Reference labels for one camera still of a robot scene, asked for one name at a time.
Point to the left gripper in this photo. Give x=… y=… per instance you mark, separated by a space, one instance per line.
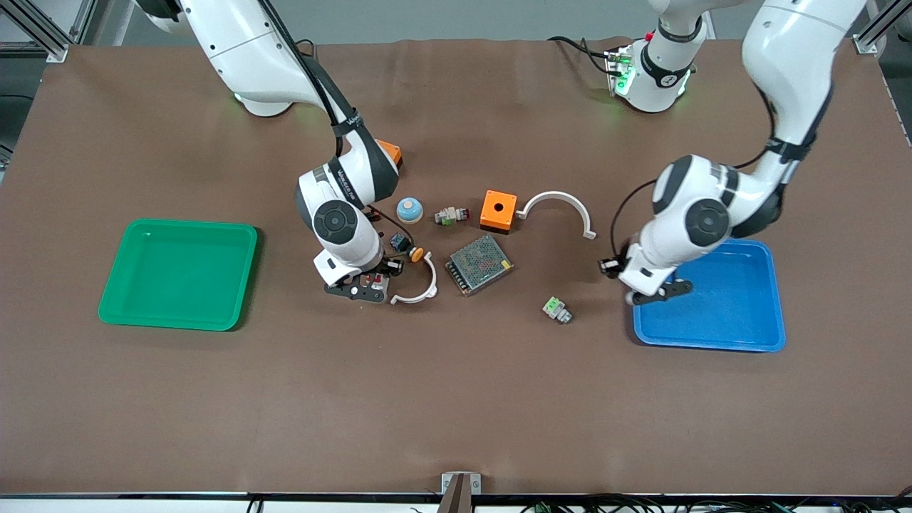
x=611 y=266

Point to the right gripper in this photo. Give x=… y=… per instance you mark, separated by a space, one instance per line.
x=391 y=267

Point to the white red circuit breaker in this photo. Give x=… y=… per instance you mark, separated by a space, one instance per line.
x=374 y=279

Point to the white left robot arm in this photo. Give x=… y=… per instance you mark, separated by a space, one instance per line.
x=791 y=50

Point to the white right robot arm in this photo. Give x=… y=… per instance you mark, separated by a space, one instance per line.
x=249 y=50

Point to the orange mushroom push button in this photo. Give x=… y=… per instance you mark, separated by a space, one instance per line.
x=401 y=244

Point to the blue plastic tray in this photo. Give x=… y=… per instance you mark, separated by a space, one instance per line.
x=727 y=306

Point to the blue dome buzzer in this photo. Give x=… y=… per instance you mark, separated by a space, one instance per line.
x=409 y=211

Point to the green white connector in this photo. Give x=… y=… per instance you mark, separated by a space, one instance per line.
x=449 y=215

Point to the perforated metal power supply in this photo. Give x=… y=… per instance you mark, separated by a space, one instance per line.
x=479 y=265

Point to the green plastic tray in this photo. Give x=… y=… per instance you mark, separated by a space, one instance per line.
x=178 y=274

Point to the small white semicircular bracket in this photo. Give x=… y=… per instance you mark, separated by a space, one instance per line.
x=433 y=279

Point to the green pushbutton switch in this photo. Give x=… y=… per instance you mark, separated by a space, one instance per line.
x=556 y=309

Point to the large white semicircular bracket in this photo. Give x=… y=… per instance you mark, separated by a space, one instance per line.
x=559 y=196

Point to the orange button enclosure box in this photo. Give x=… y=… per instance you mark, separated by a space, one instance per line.
x=392 y=152
x=498 y=206

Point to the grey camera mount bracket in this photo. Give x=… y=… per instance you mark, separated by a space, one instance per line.
x=459 y=491

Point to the aluminium frame strut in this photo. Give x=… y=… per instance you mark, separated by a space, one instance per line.
x=866 y=39
x=53 y=46

